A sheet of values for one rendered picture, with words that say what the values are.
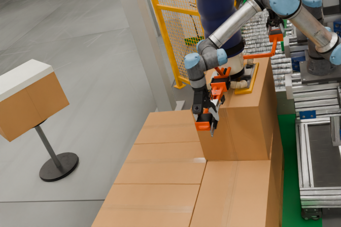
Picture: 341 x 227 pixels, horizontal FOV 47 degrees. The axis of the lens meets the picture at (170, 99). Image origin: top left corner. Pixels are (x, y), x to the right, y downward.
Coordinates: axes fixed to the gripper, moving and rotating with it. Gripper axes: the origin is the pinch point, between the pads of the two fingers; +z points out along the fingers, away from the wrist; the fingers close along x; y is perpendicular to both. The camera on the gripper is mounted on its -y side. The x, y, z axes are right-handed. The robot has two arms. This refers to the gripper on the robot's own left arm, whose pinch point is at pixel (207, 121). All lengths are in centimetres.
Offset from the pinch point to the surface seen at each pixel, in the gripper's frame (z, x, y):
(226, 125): 25.9, 1.5, 29.8
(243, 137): 35.3, -7.1, 29.8
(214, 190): 53, 9, 4
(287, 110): 64, -25, 96
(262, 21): 54, 9, 243
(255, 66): 11, -13, 71
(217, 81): -1.3, 1.7, 35.2
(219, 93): -1.1, -2.1, 22.3
